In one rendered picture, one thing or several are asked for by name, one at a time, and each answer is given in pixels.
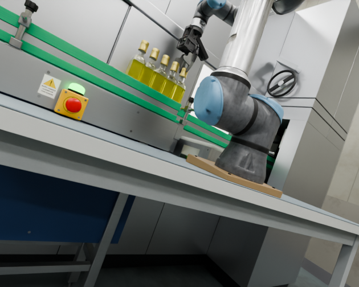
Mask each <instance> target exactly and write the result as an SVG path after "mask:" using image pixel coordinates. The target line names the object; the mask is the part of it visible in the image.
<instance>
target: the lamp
mask: <svg viewBox="0 0 359 287"><path fill-rule="evenodd" d="M67 90H69V91H71V92H74V93H76V94H79V95H81V96H84V92H85V89H84V88H83V87H82V86H81V85H79V84H76V83H72V84H70V86H69V88H68V89H67Z"/></svg>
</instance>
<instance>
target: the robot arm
mask: <svg viewBox="0 0 359 287"><path fill-rule="evenodd" d="M304 2H305V0H241V3H240V6H238V7H236V6H234V5H233V4H232V3H230V2H229V1H228V0H200V1H199V3H198V4H197V8H196V11H195V13H194V16H193V19H192V21H191V24H190V25H188V26H186V28H185V30H184V33H183V36H182V37H181V38H180V39H179V42H178V44H179V45H178V44H177V47H176V48H177V49H178V50H180V51H181V52H184V54H182V56H181V57H180V58H176V59H175V61H176V62H177V63H179V73H181V70H182V68H184V67H185V65H186V64H187V65H188V66H187V68H186V72H188V71H189V70H190V68H191V67H192V65H193V64H194V62H195V60H196V58H197V56H198V57H199V59H200V61H204V60H207V59H208V58H209V56H208V54H207V52H206V50H205V48H204V46H203V44H202V41H201V39H200V38H201V37H202V34H203V32H204V30H205V27H206V25H207V22H208V20H209V18H210V17H211V16H212V15H215V16H216V17H218V18H219V19H221V20H223V21H224V22H226V23H227V24H229V25H230V26H231V27H232V29H231V32H230V35H229V38H228V41H227V44H226V47H225V50H224V52H223V55H222V58H221V62H220V64H219V67H218V69H217V70H215V71H213V72H212V73H211V74H210V76H206V77H205V78H204V79H203V80H202V81H201V82H200V84H199V87H198V88H197V90H196V93H195V96H194V102H193V109H194V113H195V116H196V117H197V118H198V119H199V120H201V121H203V122H205V123H207V124H208V125H210V126H214V127H216V128H218V129H221V130H224V131H226V132H228V133H231V134H232V137H231V140H230V142H229V144H228V145H227V147H226V148H225V149H224V151H223V152H222V153H221V155H220V156H219V157H218V158H217V160H216V162H215V165H216V166H217V167H219V168H220V169H222V170H224V171H227V172H229V173H232V174H234V175H236V176H238V177H241V178H243V179H246V180H248V181H252V182H255V183H258V184H261V185H263V183H264V181H265V178H266V163H267V156H268V153H269V151H270V148H271V146H272V143H273V141H274V139H275V136H276V134H277V132H278V129H279V127H280V126H281V124H282V118H283V115H284V110H283V108H282V107H281V105H280V104H278V103H277V102H276V101H274V100H273V99H271V98H266V97H265V96H262V95H257V94H251V95H248V93H249V91H250V88H251V83H250V81H249V79H248V76H249V73H250V70H251V67H252V64H253V61H254V58H255V55H256V52H257V50H258V47H259V43H260V40H261V38H262V35H263V31H264V28H265V26H266V23H267V20H268V17H269V16H270V15H274V14H277V15H284V14H288V13H290V12H292V11H294V10H296V9H297V8H299V7H300V6H301V5H302V4H303V3H304Z"/></svg>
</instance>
